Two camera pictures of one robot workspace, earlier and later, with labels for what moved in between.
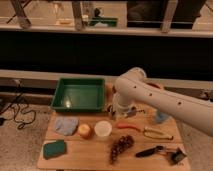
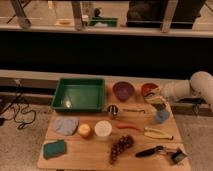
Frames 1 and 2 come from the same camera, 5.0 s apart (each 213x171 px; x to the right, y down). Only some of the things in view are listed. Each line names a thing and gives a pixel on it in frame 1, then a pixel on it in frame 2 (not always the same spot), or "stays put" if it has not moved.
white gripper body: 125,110 -> 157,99
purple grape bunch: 122,144 stays put
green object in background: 98,20 stays put
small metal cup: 110,111 stays put
